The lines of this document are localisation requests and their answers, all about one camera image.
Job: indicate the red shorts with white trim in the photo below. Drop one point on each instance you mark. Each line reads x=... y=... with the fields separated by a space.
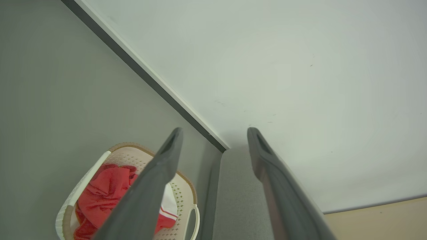
x=168 y=204

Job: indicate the red shirt with white label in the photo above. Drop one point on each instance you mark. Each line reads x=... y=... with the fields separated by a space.
x=103 y=193

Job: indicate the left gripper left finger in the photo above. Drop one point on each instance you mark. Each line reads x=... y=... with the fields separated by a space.
x=143 y=200

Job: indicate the white and black baseboard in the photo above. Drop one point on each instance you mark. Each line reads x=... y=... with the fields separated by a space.
x=133 y=65

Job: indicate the grey fabric sofa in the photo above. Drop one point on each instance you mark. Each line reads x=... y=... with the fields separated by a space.
x=240 y=200

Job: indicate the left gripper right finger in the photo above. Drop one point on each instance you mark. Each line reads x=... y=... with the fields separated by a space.
x=287 y=200

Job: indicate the cream perforated laundry basket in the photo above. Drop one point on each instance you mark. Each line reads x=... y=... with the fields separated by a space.
x=184 y=196

